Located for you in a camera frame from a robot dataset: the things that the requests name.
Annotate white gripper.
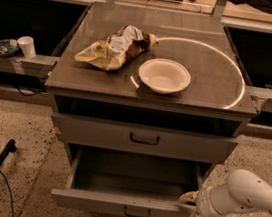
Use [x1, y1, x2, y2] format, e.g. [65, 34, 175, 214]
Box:
[179, 187, 221, 217]

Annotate grey drawer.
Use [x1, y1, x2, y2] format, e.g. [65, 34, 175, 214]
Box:
[52, 112, 238, 163]
[51, 146, 202, 217]

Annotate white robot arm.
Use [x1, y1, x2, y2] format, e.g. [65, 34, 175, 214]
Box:
[178, 169, 272, 217]

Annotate grey drawer cabinet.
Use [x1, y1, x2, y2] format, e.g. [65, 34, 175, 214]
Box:
[45, 3, 257, 176]

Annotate grey top drawer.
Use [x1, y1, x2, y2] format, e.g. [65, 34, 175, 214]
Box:
[52, 112, 238, 163]

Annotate white paper bowl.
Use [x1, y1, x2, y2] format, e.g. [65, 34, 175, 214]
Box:
[138, 58, 191, 94]

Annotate crumpled yellow brown chip bag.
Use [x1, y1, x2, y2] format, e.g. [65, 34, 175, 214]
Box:
[74, 25, 159, 71]

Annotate white paper cup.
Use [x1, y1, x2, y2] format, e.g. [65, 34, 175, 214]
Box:
[17, 36, 36, 58]

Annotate dark small plate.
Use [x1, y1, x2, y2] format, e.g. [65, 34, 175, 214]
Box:
[0, 39, 19, 58]

